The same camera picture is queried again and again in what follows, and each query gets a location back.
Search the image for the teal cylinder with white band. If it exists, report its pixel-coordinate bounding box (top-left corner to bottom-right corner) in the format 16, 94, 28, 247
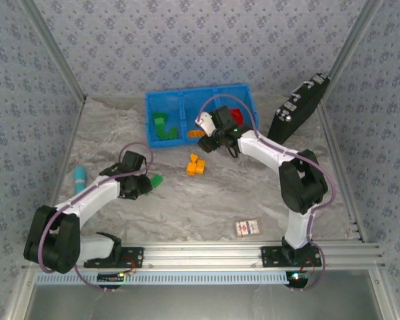
73, 166, 87, 193

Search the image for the blue three-compartment plastic bin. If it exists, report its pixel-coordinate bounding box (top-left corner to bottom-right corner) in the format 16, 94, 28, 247
145, 83, 259, 151

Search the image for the black hard carrying case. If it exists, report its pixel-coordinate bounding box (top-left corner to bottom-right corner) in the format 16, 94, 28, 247
265, 73, 331, 149

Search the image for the small lit circuit board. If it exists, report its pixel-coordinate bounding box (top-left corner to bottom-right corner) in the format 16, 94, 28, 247
97, 272, 126, 283
288, 271, 313, 283

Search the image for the small printed card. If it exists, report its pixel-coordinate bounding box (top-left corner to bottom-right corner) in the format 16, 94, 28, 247
233, 218, 261, 238

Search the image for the grey metal front panel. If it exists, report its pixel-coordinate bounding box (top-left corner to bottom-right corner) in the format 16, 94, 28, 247
6, 269, 399, 320

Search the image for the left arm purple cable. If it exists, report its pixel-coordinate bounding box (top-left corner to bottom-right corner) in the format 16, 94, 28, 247
38, 142, 154, 293

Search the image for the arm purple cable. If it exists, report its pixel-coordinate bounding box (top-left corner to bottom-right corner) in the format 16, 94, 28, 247
38, 142, 154, 293
199, 95, 337, 293

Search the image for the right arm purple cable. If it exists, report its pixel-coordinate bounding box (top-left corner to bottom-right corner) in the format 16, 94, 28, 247
199, 95, 337, 293

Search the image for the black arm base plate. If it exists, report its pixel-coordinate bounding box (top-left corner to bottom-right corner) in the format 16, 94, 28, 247
260, 245, 323, 269
83, 245, 145, 269

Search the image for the aluminium table side rail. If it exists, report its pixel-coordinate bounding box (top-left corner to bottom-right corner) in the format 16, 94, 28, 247
319, 99, 367, 243
38, 96, 87, 244

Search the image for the aluminium mounting rail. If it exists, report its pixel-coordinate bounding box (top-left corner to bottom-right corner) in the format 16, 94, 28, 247
22, 242, 386, 270

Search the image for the slotted light blue cable duct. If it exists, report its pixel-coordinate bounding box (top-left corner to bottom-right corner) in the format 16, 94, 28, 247
35, 270, 291, 285

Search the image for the aluminium frame post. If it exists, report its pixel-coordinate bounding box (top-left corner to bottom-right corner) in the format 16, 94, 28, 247
326, 0, 386, 84
18, 0, 87, 103

